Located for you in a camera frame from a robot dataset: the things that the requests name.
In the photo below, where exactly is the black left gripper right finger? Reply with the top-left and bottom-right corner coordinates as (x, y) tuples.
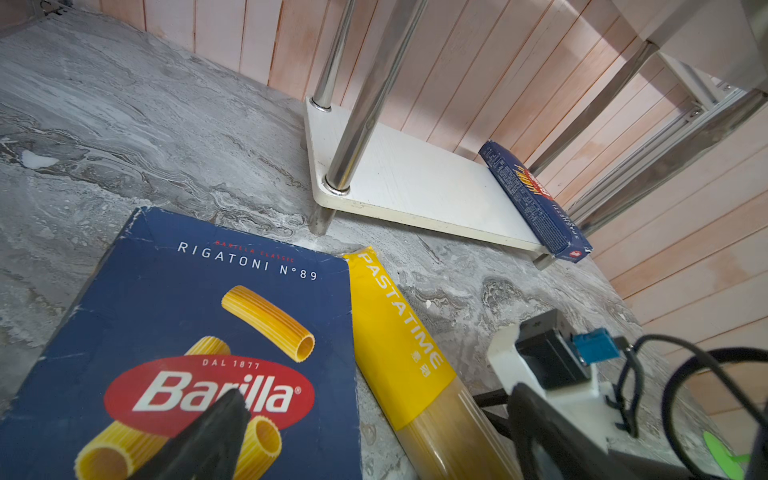
(507, 383), (636, 479)

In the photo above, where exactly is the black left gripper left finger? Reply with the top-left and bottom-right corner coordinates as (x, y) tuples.
(130, 390), (250, 479)

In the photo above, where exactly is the yellow pasta bag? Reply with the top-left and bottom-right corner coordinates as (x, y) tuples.
(344, 247), (522, 479)

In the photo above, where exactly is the dark blue pasta box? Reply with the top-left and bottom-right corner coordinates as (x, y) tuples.
(1, 207), (362, 479)

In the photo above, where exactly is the blue Barilla spaghetti box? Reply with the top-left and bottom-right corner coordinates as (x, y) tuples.
(479, 140), (593, 263)

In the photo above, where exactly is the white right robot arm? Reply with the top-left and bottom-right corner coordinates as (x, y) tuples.
(609, 333), (767, 478)

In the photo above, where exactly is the white two-tier shelf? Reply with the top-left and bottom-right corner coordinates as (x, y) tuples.
(305, 1), (767, 252)

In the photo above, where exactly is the green plastic goblet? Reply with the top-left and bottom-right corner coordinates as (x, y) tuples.
(702, 431), (751, 480)

